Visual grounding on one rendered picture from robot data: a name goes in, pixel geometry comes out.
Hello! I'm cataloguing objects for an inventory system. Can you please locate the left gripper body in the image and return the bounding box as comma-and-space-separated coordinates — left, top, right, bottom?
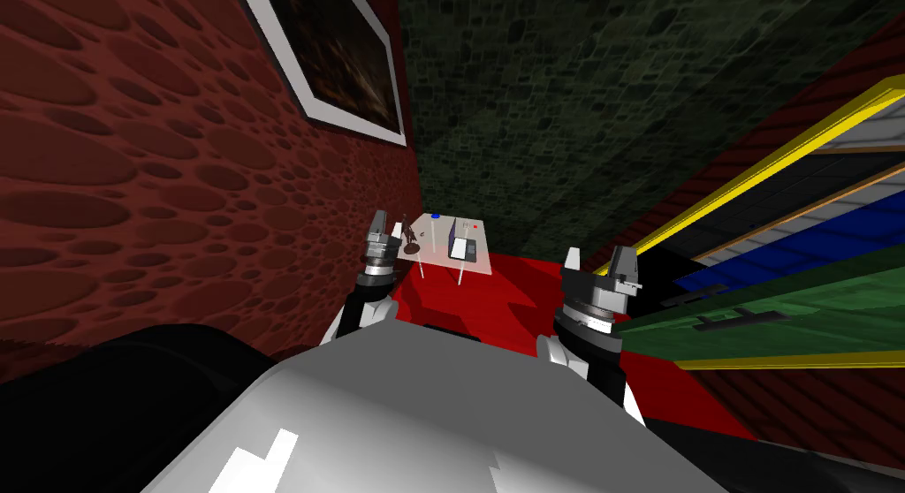
363, 231, 405, 269

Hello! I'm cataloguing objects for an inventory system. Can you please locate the pale table with items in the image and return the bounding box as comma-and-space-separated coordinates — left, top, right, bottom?
395, 210, 495, 287

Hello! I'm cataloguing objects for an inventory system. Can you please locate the white framed dark picture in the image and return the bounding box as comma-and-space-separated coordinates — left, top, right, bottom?
236, 0, 408, 148

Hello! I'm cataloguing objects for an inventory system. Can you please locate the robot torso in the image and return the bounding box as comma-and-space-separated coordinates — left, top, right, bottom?
141, 319, 731, 493

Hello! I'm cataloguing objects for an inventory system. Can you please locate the green door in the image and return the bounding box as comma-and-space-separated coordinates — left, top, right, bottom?
613, 262, 905, 364

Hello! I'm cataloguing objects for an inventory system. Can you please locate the black door handle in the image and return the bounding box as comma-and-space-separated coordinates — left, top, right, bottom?
691, 307, 791, 333

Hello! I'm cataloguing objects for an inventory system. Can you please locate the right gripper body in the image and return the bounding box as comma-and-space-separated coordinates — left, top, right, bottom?
561, 268, 644, 315

